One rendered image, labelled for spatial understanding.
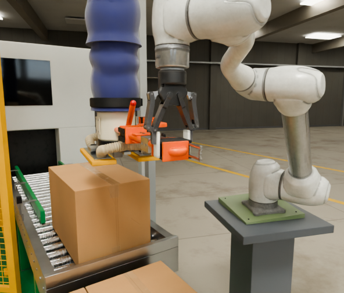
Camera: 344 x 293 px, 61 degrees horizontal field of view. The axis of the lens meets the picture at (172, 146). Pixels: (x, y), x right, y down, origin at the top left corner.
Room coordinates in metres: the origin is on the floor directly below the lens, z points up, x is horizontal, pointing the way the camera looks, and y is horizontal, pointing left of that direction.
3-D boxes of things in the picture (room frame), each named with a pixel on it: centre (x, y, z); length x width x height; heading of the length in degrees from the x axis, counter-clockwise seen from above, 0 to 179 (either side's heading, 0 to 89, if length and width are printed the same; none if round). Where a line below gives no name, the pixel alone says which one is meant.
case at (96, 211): (1.66, 0.45, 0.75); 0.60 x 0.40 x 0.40; 34
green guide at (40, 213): (2.49, 1.33, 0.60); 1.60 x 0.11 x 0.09; 33
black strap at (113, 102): (1.33, 0.25, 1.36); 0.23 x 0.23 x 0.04
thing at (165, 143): (0.78, 0.01, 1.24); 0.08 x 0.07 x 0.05; 25
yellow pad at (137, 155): (1.37, 0.17, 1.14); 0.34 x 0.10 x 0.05; 25
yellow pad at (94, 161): (1.29, 0.34, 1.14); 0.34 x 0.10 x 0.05; 25
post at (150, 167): (2.11, 0.16, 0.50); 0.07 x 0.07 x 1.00; 33
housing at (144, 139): (0.90, 0.06, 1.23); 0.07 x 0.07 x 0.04; 25
